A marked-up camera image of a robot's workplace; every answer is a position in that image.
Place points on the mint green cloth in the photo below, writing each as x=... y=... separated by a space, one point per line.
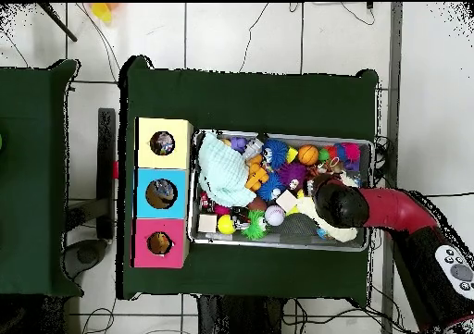
x=222 y=171

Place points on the clear plastic packet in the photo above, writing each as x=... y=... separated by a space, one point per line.
x=162 y=193

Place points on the multicolour cartoon print cloth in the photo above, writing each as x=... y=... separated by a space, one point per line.
x=162 y=143

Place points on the yellow rubber duck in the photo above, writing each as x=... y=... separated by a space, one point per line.
x=159 y=243

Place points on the cream yellow cloth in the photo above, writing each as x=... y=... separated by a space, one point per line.
x=333 y=230

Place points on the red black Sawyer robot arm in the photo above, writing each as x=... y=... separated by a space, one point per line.
x=400 y=208

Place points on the shallow clear mesh bin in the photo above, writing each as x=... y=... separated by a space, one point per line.
x=204 y=238

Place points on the wooden box with three holes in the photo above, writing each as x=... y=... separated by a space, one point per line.
x=148 y=171

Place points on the orange plastic toy brick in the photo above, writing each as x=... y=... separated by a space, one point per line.
x=257 y=177

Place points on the yellow ball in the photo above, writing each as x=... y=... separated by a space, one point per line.
x=226 y=224

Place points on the green spiky ball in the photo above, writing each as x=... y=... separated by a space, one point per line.
x=255 y=225

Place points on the white toy baseball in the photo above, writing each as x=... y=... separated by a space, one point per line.
x=275 y=215

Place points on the small wooden cube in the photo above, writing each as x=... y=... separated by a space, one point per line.
x=208 y=222

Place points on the orange toy basketball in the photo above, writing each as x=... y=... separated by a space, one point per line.
x=308 y=155

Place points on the pink spiky ball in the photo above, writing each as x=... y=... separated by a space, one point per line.
x=350 y=152

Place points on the black chair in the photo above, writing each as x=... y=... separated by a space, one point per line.
x=107 y=201

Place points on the grey metal beam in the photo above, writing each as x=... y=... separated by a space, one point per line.
x=392 y=90

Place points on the green cloth side table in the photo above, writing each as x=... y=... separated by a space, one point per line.
x=33 y=178

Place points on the yellow floor object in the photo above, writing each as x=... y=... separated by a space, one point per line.
x=102 y=12

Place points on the black rod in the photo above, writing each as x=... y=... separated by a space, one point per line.
x=58 y=22

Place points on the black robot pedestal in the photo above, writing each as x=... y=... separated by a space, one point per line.
x=237 y=319

